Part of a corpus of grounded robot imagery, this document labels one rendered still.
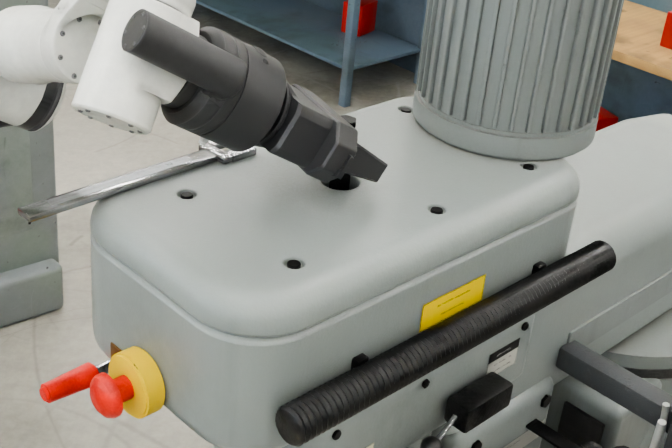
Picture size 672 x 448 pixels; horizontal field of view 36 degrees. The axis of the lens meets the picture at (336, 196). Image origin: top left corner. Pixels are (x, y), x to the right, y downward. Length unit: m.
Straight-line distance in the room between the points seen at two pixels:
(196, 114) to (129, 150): 4.55
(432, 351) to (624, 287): 0.47
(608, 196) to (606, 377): 0.24
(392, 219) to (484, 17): 0.23
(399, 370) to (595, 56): 0.39
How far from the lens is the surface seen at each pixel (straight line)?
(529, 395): 1.25
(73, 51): 0.92
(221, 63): 0.81
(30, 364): 3.90
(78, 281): 4.33
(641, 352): 1.43
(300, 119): 0.89
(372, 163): 0.95
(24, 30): 0.96
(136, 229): 0.90
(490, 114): 1.06
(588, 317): 1.29
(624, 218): 1.32
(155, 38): 0.78
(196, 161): 0.99
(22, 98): 1.05
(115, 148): 5.42
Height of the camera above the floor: 2.33
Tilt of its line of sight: 28 degrees down
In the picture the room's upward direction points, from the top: 6 degrees clockwise
